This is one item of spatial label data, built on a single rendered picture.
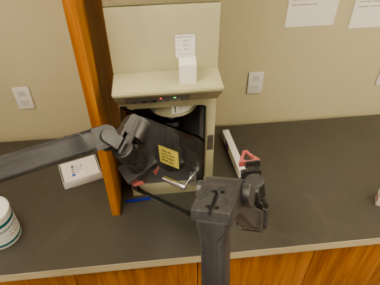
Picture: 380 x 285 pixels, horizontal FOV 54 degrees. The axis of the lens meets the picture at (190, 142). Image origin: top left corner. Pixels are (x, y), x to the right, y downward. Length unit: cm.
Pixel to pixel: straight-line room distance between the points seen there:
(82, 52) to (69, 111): 80
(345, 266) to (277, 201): 40
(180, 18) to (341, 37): 90
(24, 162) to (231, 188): 46
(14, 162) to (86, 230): 64
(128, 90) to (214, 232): 54
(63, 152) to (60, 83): 85
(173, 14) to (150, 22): 7
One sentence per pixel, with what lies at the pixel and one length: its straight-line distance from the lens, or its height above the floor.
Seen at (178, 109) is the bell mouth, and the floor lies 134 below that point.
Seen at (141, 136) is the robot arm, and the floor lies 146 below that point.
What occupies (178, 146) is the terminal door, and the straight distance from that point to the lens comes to 116.
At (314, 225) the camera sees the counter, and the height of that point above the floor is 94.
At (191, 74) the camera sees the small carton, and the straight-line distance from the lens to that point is 108.
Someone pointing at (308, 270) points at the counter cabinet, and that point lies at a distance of 167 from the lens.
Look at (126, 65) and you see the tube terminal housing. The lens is 115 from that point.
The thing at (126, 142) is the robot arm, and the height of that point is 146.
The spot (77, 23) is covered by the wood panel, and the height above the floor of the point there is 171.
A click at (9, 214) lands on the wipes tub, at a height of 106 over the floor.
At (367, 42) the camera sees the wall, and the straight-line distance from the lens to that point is 187.
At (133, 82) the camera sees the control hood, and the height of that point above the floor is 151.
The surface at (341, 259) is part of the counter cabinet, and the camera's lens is 167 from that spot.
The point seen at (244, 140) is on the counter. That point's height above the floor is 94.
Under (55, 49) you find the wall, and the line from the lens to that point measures 165.
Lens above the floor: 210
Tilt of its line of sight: 42 degrees down
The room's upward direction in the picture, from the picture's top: 1 degrees counter-clockwise
